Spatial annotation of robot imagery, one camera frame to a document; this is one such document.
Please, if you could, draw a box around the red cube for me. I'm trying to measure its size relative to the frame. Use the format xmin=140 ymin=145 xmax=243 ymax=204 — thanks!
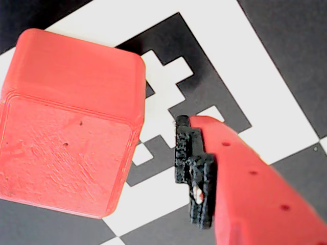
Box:
xmin=0 ymin=28 xmax=147 ymax=220

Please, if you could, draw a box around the black white marker mat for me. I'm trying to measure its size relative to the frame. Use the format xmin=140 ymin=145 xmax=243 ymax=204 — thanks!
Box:
xmin=0 ymin=0 xmax=327 ymax=245

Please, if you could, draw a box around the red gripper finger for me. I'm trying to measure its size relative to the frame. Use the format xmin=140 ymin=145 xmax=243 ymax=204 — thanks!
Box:
xmin=174 ymin=115 xmax=327 ymax=245

